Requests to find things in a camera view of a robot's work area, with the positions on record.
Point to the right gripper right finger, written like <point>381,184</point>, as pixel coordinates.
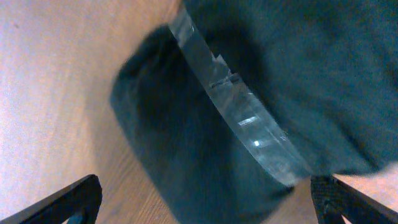
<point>335,201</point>

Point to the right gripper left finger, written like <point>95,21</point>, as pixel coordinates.
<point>77,203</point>

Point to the black garment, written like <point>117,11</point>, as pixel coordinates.
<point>326,71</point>

